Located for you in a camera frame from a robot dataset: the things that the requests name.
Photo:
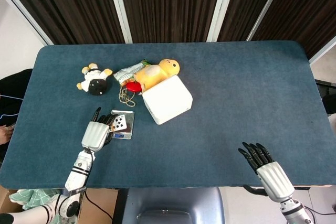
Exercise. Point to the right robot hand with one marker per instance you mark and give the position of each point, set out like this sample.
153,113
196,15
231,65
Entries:
273,179

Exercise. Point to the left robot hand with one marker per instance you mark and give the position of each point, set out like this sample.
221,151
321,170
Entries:
97,132

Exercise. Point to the deck of playing cards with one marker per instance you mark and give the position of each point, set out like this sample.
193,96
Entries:
120,123

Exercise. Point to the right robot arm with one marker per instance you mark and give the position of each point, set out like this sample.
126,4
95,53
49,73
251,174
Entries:
294,212

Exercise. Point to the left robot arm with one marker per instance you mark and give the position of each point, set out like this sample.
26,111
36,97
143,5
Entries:
76,179

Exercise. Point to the small digital scale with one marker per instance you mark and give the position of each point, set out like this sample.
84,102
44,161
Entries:
126,127

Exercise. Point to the black and white plush doll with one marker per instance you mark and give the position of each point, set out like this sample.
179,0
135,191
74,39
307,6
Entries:
94,81

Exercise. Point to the red round pouch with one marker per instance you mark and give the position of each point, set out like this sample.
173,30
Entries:
133,86

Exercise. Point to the green snack packet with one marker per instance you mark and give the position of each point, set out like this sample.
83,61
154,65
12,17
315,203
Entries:
128,73

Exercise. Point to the brown cardboard box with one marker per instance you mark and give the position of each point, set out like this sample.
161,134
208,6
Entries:
99,203

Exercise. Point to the white square box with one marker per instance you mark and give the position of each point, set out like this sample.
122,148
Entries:
168,100

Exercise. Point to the yellow plush doll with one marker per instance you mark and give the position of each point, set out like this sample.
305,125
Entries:
157,73

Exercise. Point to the blue table cloth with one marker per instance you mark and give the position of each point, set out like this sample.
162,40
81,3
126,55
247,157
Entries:
210,116

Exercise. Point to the green checked cloth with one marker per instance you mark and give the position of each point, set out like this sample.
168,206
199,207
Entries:
31,197

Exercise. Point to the person in black clothes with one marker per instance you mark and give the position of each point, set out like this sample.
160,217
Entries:
10,98

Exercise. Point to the black object at table edge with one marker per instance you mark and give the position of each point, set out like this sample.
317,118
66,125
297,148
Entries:
326,95

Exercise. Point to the grey blue chair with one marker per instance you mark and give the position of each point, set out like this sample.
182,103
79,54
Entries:
168,205

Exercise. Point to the dark folding screen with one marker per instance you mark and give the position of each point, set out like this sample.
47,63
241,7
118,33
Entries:
168,6

